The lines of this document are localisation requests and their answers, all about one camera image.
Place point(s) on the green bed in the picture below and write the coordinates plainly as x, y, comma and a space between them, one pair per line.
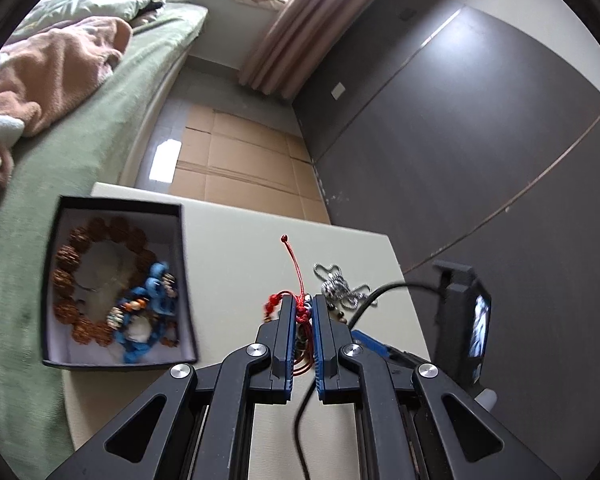
80, 150

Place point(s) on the dark grey wardrobe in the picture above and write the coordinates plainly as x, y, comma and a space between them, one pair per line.
455, 135

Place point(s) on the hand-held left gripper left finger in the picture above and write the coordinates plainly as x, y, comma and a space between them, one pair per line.
290, 355

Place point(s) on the pink fleece blanket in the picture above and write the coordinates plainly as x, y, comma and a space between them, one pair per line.
55, 60

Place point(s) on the flattened cardboard sheets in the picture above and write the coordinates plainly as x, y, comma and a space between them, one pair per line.
240, 160

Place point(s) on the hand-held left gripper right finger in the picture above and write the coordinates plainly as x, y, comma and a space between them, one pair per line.
318, 355

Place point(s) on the pale green quilt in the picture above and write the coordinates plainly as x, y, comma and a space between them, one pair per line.
95, 5

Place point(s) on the pink curtain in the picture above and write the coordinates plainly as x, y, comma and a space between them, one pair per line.
290, 45

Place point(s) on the white wall socket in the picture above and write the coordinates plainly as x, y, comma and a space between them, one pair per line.
338, 91

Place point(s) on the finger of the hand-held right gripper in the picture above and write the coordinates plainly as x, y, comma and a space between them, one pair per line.
372, 342

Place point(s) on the black jewelry box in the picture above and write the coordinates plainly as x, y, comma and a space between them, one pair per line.
175, 240

